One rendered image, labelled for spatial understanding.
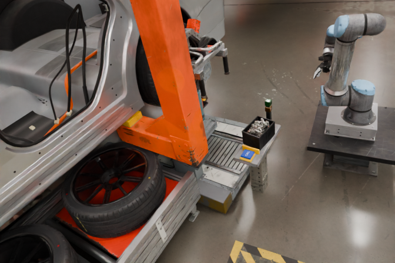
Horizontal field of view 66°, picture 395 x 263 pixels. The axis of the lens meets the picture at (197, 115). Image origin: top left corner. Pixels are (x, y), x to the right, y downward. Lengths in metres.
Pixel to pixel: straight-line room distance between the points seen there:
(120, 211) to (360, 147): 1.64
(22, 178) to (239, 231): 1.38
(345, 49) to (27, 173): 1.84
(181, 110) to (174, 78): 0.20
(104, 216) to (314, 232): 1.33
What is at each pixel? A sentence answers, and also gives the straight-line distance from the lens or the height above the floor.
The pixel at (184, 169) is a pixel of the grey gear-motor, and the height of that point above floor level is 0.17.
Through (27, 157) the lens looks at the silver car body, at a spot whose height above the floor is 0.97.
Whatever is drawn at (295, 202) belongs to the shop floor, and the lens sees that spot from 2.38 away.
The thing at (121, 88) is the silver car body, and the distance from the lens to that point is 2.05.
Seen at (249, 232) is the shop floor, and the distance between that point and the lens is 2.24.
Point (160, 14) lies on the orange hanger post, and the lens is 1.43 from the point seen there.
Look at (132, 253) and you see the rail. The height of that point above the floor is 0.38.
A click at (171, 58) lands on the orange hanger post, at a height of 1.27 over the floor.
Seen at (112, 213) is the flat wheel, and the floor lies 0.50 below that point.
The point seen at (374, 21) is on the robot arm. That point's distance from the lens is 1.91.
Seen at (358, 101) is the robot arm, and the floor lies 0.58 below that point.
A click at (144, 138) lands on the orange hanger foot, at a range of 2.08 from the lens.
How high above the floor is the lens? 1.90
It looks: 36 degrees down
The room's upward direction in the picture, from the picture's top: 12 degrees counter-clockwise
